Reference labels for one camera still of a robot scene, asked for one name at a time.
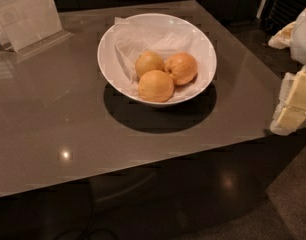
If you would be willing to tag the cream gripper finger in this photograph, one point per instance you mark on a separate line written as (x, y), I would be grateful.
(290, 113)
(283, 38)

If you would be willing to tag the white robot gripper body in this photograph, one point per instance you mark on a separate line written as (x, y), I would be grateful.
(303, 41)

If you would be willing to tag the orange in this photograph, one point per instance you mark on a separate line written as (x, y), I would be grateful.
(148, 61)
(182, 67)
(155, 86)

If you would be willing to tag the white paper bowl liner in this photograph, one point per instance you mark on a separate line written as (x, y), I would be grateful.
(166, 36)

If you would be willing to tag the white ceramic bowl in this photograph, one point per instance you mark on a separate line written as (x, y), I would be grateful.
(110, 66)

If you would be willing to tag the dark slatted chair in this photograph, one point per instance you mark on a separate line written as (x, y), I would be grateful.
(276, 14)

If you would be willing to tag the clear acrylic sign holder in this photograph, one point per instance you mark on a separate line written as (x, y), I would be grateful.
(27, 26)

